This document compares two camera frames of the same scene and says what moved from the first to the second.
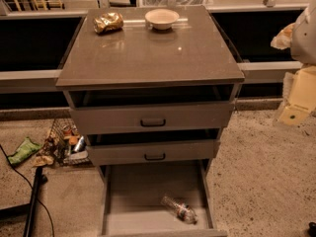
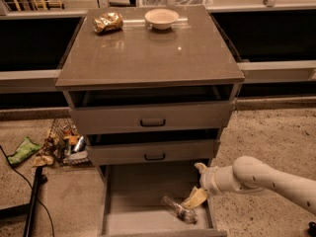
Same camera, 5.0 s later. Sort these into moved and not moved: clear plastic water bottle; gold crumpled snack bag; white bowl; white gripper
Moved: white gripper
Not moved: white bowl; gold crumpled snack bag; clear plastic water bottle
